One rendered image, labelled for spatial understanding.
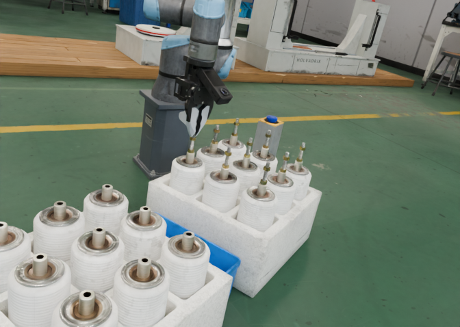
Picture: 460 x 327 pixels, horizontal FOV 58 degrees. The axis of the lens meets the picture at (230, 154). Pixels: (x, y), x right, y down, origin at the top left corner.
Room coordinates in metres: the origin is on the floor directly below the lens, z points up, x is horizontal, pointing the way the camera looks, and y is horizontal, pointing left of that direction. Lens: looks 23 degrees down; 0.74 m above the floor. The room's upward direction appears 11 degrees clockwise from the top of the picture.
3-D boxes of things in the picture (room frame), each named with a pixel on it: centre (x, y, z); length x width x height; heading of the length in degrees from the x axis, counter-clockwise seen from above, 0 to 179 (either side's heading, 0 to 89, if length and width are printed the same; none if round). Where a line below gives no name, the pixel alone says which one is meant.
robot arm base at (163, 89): (1.51, 0.26, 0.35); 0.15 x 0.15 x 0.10
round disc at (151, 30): (3.23, 0.74, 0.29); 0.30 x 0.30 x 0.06
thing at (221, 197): (1.02, 0.01, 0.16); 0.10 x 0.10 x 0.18
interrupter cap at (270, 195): (0.96, -0.10, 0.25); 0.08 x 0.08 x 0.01
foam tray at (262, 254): (1.12, -0.05, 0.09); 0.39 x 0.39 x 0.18; 62
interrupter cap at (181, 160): (1.07, 0.11, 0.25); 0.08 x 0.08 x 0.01
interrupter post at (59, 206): (0.69, 0.31, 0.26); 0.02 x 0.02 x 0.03
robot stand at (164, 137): (1.51, 0.26, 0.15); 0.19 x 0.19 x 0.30; 37
